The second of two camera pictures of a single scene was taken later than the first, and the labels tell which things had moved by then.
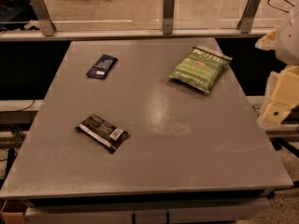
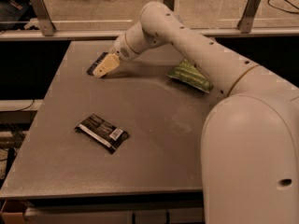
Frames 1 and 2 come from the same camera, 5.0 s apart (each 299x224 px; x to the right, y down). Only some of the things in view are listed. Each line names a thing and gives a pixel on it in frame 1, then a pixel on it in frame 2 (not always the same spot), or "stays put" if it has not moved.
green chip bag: x=200 y=68 stays put
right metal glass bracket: x=246 y=22 stays put
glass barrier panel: x=139 y=8 stays put
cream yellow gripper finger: x=285 y=95 -> x=121 y=49
